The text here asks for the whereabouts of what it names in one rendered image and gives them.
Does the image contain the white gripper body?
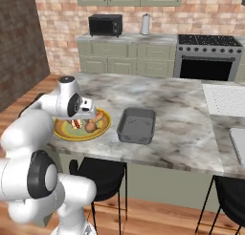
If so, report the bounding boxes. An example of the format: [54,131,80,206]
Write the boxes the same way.
[67,108,98,121]

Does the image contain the yellow plate with green centre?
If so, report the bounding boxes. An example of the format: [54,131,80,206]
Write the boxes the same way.
[53,107,113,142]

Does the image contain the grey tupperware container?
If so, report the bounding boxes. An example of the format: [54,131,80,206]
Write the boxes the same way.
[116,106,157,146]

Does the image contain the red and tan hot dog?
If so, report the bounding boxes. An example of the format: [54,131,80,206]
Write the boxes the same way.
[70,118,82,130]

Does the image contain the brown chicken drumstick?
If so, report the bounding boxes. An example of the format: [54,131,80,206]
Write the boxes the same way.
[83,112,105,133]

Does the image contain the black bar stool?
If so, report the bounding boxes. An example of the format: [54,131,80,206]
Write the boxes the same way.
[68,156,129,235]
[194,174,245,235]

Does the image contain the green base cupboards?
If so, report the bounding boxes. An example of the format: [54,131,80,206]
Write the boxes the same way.
[77,40,178,78]

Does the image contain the black microwave oven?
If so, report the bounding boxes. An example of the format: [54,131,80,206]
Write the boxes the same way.
[87,13,123,38]

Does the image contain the green island base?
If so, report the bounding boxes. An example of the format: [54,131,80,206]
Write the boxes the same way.
[47,145,225,214]

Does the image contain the white paper towel roll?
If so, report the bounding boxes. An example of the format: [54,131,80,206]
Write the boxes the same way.
[140,12,152,36]

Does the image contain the steel range with black hob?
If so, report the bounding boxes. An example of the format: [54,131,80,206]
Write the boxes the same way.
[173,33,245,82]

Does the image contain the white dotted mat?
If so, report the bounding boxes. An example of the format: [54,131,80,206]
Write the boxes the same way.
[201,82,245,118]

